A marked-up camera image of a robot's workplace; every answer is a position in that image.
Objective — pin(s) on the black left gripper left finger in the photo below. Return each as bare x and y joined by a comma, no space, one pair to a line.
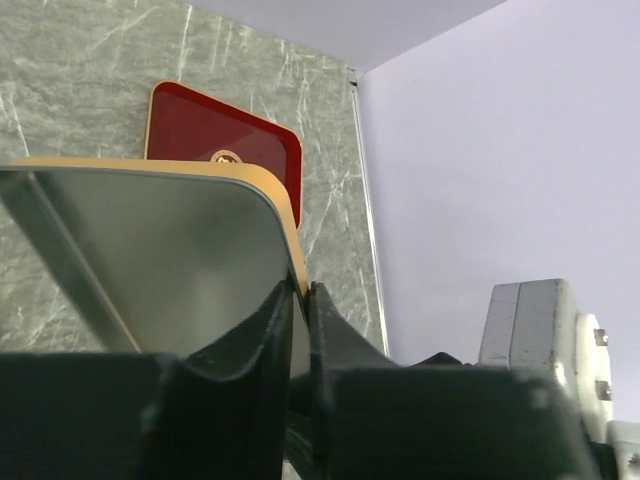
217,414

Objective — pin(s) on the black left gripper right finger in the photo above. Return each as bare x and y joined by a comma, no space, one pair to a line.
374,419

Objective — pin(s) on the silver tin lid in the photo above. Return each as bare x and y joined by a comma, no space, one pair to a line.
159,255

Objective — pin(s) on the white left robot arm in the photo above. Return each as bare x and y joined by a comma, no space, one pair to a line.
294,383

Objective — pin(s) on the red rectangular tray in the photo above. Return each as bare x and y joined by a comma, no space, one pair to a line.
188,125

